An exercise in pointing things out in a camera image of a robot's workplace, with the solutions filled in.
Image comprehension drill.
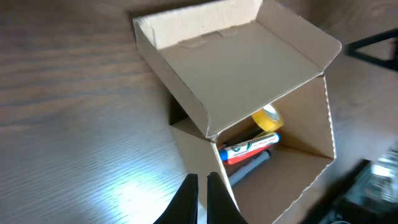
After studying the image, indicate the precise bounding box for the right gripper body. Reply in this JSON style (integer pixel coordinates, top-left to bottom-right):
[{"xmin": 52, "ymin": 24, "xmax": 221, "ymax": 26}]
[{"xmin": 301, "ymin": 149, "xmax": 397, "ymax": 224}]

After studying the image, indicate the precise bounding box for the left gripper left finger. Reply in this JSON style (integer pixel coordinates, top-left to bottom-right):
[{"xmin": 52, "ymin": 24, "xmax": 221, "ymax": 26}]
[{"xmin": 154, "ymin": 174, "xmax": 198, "ymax": 224}]

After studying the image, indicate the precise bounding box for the yellow tape roll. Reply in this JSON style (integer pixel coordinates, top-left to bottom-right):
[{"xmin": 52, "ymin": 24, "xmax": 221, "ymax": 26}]
[{"xmin": 251, "ymin": 104, "xmax": 284, "ymax": 133}]

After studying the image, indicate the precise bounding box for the cardboard box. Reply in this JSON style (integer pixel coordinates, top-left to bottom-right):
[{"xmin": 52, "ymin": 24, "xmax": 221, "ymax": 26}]
[{"xmin": 133, "ymin": 1, "xmax": 341, "ymax": 223}]

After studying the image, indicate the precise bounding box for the blue capped marker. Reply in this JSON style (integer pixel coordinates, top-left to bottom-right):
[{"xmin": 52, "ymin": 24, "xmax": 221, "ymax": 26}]
[{"xmin": 218, "ymin": 133, "xmax": 280, "ymax": 156}]

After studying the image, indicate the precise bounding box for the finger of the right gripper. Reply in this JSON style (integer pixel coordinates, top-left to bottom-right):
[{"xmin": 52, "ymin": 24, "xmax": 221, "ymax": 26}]
[{"xmin": 346, "ymin": 28, "xmax": 397, "ymax": 72}]

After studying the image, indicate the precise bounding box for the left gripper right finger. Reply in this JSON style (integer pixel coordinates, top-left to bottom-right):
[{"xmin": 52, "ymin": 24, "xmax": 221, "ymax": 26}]
[{"xmin": 207, "ymin": 172, "xmax": 248, "ymax": 224}]

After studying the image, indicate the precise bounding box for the black capped marker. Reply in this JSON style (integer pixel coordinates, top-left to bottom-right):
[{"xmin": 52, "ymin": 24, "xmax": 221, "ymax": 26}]
[{"xmin": 229, "ymin": 151, "xmax": 271, "ymax": 186}]

